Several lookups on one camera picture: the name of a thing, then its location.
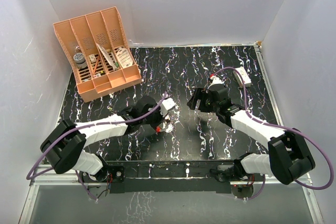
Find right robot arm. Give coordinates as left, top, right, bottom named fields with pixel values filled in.
left=187, top=84, right=316, bottom=185

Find small white cardboard box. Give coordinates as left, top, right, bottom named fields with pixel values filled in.
left=233, top=67, right=251, bottom=88

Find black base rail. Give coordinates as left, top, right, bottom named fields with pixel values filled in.
left=78, top=159, right=266, bottom=195

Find white blister pack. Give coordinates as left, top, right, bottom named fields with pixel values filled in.
left=116, top=47, right=133, bottom=68

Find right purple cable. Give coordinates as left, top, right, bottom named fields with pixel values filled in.
left=209, top=66, right=335, bottom=200

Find small white card box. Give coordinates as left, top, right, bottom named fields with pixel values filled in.
left=89, top=54, right=97, bottom=63

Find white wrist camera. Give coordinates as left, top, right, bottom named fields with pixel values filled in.
left=160, top=98, right=176, bottom=118
left=208, top=74, right=223, bottom=88

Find white paper packet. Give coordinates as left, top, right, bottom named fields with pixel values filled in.
left=96, top=43, right=119, bottom=71

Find purple cable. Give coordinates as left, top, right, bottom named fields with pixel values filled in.
left=26, top=91, right=169, bottom=201
left=209, top=66, right=335, bottom=200

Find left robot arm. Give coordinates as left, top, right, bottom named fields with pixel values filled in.
left=40, top=96, right=175, bottom=182

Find orange plastic desk organizer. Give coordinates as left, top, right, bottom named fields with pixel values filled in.
left=54, top=7, right=142, bottom=102

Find round grey tin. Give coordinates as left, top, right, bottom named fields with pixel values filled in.
left=73, top=52, right=87, bottom=69

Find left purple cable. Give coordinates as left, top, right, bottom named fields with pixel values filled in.
left=26, top=91, right=169, bottom=201

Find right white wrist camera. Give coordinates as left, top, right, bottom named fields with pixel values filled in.
left=208, top=74, right=223, bottom=88

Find orange pencil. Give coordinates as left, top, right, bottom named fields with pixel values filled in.
left=92, top=55, right=101, bottom=75

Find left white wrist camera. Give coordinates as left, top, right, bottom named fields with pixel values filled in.
left=160, top=98, right=176, bottom=118

